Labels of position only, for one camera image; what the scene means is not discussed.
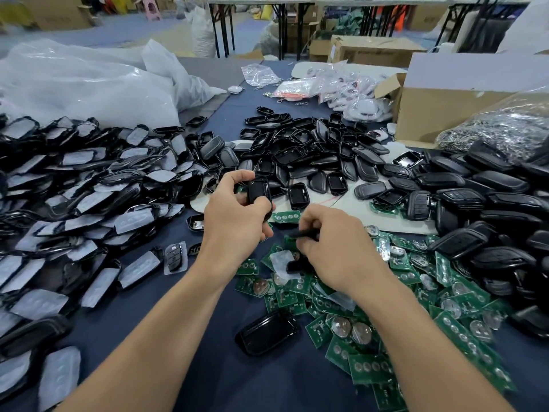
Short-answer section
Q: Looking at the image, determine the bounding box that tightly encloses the tan cardboard box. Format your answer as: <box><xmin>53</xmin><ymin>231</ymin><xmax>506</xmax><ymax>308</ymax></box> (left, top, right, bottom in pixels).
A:
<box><xmin>21</xmin><ymin>0</ymin><xmax>94</xmax><ymax>31</ymax></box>

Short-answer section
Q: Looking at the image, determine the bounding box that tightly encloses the person's right forearm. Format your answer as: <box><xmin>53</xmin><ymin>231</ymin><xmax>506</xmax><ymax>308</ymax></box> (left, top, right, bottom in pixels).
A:
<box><xmin>352</xmin><ymin>274</ymin><xmax>516</xmax><ymax>412</ymax></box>

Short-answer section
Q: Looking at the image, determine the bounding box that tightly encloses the black metal table frame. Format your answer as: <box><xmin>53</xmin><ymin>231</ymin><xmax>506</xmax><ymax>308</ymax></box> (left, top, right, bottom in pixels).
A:
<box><xmin>204</xmin><ymin>0</ymin><xmax>310</xmax><ymax>61</ymax></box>

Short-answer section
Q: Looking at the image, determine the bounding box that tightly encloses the clear bag with red label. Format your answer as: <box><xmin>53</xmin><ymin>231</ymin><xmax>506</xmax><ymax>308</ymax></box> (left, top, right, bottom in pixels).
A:
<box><xmin>268</xmin><ymin>77</ymin><xmax>321</xmax><ymax>100</ymax></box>

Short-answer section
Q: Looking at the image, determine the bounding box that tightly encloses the person's right hand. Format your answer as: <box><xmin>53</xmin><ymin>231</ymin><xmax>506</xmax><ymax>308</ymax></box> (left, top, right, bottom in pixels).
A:
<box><xmin>296</xmin><ymin>204</ymin><xmax>394</xmax><ymax>299</ymax></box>

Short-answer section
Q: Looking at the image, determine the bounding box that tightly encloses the large open cardboard box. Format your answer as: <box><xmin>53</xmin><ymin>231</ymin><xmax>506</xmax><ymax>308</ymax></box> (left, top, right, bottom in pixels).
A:
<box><xmin>375</xmin><ymin>51</ymin><xmax>549</xmax><ymax>149</ymax></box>

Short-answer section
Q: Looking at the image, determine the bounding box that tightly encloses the person's left hand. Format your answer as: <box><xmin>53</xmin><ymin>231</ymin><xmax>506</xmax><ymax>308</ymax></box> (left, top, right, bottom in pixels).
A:
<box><xmin>199</xmin><ymin>169</ymin><xmax>276</xmax><ymax>284</ymax></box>

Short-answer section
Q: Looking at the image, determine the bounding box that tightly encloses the large white plastic bag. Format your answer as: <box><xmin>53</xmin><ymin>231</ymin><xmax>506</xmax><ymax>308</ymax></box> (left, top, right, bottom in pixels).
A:
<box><xmin>0</xmin><ymin>38</ymin><xmax>226</xmax><ymax>129</ymax></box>

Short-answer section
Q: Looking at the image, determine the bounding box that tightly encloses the pile of assembled black fobs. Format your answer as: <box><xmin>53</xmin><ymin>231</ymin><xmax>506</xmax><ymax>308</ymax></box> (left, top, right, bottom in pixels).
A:
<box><xmin>407</xmin><ymin>141</ymin><xmax>549</xmax><ymax>340</ymax></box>

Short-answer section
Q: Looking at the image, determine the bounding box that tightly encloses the pile of shells with pads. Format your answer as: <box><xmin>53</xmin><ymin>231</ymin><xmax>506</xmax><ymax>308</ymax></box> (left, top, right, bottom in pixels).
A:
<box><xmin>0</xmin><ymin>114</ymin><xmax>216</xmax><ymax>412</ymax></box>

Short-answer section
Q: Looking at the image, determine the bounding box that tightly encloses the lone glossy black shell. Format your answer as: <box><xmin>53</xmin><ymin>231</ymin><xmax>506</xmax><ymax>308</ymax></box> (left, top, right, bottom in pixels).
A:
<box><xmin>236</xmin><ymin>308</ymin><xmax>301</xmax><ymax>357</ymax></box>

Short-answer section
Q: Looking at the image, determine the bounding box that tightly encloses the small crumpled clear plastic bag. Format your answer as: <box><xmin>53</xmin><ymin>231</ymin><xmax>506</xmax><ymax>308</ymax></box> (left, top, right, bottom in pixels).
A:
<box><xmin>241</xmin><ymin>63</ymin><xmax>283</xmax><ymax>89</ymax></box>

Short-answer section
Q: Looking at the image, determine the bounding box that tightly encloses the slim black plastic piece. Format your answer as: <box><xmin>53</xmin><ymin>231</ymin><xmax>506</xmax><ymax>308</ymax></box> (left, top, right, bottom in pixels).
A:
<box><xmin>287</xmin><ymin>227</ymin><xmax>320</xmax><ymax>242</ymax></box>

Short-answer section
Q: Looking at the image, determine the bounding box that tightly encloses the clear plastic film piece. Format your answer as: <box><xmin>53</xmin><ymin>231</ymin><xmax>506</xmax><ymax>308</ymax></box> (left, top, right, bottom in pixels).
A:
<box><xmin>261</xmin><ymin>248</ymin><xmax>301</xmax><ymax>284</ymax></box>

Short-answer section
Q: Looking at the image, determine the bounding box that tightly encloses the heap of clear parts bags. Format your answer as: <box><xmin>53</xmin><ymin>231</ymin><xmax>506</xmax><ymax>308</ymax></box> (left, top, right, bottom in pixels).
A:
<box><xmin>316</xmin><ymin>66</ymin><xmax>394</xmax><ymax>124</ymax></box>

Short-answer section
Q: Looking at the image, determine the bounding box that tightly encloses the brown cardboard box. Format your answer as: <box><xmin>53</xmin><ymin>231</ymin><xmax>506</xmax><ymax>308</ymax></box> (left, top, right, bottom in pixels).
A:
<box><xmin>328</xmin><ymin>35</ymin><xmax>427</xmax><ymax>69</ymax></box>

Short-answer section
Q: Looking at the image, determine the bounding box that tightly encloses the long white table top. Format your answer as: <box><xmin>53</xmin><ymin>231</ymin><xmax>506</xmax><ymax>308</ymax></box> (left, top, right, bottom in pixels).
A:
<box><xmin>199</xmin><ymin>0</ymin><xmax>528</xmax><ymax>7</ymax></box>

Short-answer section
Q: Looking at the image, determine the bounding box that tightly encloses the pile of black shell halves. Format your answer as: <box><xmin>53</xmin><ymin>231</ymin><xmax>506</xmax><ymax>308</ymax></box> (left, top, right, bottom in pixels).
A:
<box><xmin>201</xmin><ymin>107</ymin><xmax>425</xmax><ymax>215</ymax></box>

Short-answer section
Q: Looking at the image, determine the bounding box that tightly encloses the person's left forearm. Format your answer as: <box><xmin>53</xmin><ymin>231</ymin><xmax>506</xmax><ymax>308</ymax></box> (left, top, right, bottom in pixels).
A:
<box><xmin>55</xmin><ymin>262</ymin><xmax>233</xmax><ymax>412</ymax></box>

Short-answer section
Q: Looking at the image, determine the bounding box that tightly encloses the pile of green circuit boards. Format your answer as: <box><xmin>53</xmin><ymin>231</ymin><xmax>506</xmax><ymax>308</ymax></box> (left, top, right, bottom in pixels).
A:
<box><xmin>236</xmin><ymin>201</ymin><xmax>520</xmax><ymax>412</ymax></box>

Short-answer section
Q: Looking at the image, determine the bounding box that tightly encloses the clear bag of metal parts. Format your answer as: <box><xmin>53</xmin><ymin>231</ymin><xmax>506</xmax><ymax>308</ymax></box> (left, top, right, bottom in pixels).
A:
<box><xmin>436</xmin><ymin>90</ymin><xmax>549</xmax><ymax>164</ymax></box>

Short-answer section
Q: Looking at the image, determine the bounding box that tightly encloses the black rubber button pad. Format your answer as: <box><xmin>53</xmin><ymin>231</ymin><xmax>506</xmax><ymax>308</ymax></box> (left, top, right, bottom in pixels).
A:
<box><xmin>287</xmin><ymin>257</ymin><xmax>317</xmax><ymax>274</ymax></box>

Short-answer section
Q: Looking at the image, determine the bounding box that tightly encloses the white sack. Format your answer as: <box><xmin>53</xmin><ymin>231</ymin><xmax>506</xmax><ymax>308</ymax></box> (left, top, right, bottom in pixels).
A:
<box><xmin>189</xmin><ymin>6</ymin><xmax>218</xmax><ymax>58</ymax></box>

